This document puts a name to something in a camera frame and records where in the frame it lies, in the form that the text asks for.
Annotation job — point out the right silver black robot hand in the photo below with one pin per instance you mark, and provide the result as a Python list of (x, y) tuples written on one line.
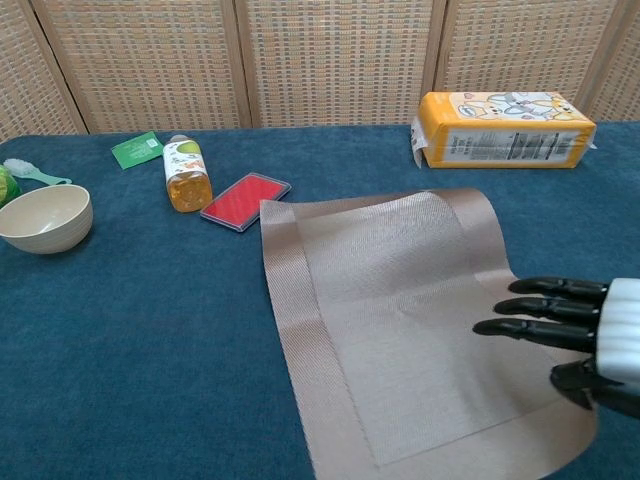
[(620, 330)]

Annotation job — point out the beige woven placemat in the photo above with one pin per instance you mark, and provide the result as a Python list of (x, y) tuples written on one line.
[(400, 320)]

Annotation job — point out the white bowl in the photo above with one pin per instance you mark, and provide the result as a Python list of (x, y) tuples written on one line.
[(47, 225)]

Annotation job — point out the orange cartoon tissue pack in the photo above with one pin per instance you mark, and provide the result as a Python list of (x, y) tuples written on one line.
[(505, 140)]

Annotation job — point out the woven bamboo folding screen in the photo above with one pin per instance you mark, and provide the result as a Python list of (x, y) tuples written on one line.
[(325, 60)]

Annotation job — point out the red pad clear case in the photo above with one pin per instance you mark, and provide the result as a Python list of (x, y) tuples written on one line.
[(240, 205)]

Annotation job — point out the amber juice bottle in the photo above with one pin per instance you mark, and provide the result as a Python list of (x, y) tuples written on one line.
[(186, 175)]

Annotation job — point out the blue felt table cover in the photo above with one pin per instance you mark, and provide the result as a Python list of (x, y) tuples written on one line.
[(150, 325)]

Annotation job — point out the green square sachet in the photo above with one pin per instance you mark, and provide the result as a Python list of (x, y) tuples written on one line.
[(136, 151)]

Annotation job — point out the mint green brush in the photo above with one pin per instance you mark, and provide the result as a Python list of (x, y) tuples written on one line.
[(30, 171)]

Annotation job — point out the green yellow tissue pack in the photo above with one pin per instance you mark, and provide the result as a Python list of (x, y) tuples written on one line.
[(7, 187)]

